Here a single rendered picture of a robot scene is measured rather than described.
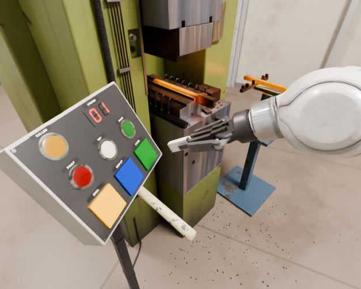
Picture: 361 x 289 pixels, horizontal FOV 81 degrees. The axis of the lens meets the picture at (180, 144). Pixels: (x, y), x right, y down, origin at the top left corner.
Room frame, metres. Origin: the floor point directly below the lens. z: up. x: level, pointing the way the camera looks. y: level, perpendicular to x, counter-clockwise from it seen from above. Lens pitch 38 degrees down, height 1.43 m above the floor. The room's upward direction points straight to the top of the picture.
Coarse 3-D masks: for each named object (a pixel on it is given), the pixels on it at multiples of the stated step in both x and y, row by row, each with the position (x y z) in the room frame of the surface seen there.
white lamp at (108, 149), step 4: (104, 144) 0.42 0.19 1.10; (108, 144) 0.43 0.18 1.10; (112, 144) 0.44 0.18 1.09; (104, 148) 0.41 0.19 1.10; (108, 148) 0.42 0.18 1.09; (112, 148) 0.43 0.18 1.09; (104, 152) 0.40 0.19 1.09; (108, 152) 0.41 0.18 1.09; (112, 152) 0.42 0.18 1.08; (108, 156) 0.40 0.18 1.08; (112, 156) 0.41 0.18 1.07
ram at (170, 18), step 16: (144, 0) 0.88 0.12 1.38; (160, 0) 0.82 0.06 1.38; (176, 0) 0.83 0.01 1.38; (192, 0) 0.88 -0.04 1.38; (208, 0) 0.95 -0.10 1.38; (144, 16) 0.89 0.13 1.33; (160, 16) 0.83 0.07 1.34; (176, 16) 0.83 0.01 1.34; (192, 16) 0.88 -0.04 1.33; (208, 16) 0.95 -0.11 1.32
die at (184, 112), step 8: (168, 80) 1.16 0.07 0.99; (152, 88) 1.05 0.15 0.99; (160, 88) 1.05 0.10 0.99; (168, 88) 1.02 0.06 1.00; (184, 88) 1.04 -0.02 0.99; (192, 88) 1.04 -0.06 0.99; (152, 96) 0.97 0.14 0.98; (168, 96) 0.95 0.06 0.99; (176, 96) 0.95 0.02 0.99; (184, 96) 0.95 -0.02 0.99; (152, 104) 0.97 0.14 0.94; (160, 104) 0.92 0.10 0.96; (176, 104) 0.89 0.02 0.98; (184, 104) 0.88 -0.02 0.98; (192, 104) 0.90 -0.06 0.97; (200, 104) 0.94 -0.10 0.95; (176, 112) 0.85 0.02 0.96; (184, 112) 0.86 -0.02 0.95; (192, 112) 0.90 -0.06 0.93
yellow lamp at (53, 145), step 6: (48, 138) 0.34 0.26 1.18; (54, 138) 0.35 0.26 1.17; (60, 138) 0.36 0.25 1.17; (48, 144) 0.33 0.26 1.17; (54, 144) 0.34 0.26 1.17; (60, 144) 0.35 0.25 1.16; (48, 150) 0.32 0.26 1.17; (54, 150) 0.33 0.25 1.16; (60, 150) 0.34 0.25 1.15; (54, 156) 0.32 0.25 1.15
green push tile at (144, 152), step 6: (144, 138) 0.53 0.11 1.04; (144, 144) 0.51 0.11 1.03; (150, 144) 0.53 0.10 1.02; (138, 150) 0.48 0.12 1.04; (144, 150) 0.50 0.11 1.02; (150, 150) 0.51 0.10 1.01; (138, 156) 0.47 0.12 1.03; (144, 156) 0.48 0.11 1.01; (150, 156) 0.50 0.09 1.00; (156, 156) 0.52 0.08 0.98; (144, 162) 0.47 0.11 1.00; (150, 162) 0.48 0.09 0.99; (144, 168) 0.46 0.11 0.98
